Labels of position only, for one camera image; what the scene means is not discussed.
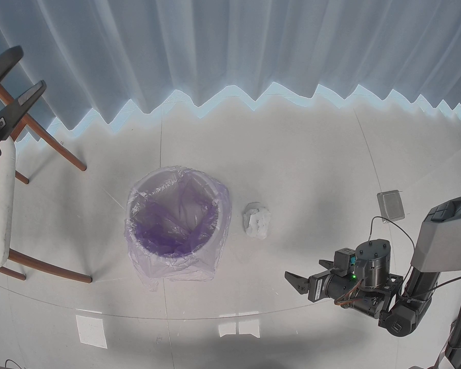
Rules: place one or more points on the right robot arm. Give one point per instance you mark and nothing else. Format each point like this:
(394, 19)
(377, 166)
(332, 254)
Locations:
(441, 236)

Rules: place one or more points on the white trash bin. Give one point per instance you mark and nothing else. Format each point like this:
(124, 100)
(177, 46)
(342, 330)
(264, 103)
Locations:
(169, 183)

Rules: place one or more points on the wooden chair with white cushions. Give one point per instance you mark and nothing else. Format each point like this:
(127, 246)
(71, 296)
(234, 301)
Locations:
(0, 206)

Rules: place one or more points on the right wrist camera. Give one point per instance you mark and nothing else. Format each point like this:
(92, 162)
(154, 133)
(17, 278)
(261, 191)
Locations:
(344, 260)

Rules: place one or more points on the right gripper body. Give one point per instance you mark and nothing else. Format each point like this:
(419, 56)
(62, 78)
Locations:
(330, 286)

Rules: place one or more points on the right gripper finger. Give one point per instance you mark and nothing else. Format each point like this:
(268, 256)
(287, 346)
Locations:
(301, 285)
(327, 265)

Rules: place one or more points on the purple plastic bag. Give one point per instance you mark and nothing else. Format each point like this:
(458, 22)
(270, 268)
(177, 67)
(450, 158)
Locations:
(176, 267)

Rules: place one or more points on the white paper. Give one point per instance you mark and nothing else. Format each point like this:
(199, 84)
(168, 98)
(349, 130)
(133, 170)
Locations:
(257, 221)

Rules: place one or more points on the blue-green curtain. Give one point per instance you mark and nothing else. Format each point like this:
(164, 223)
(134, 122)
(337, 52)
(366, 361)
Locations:
(253, 33)

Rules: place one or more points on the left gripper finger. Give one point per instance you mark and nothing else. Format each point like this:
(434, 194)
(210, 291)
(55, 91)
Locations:
(4, 67)
(15, 115)

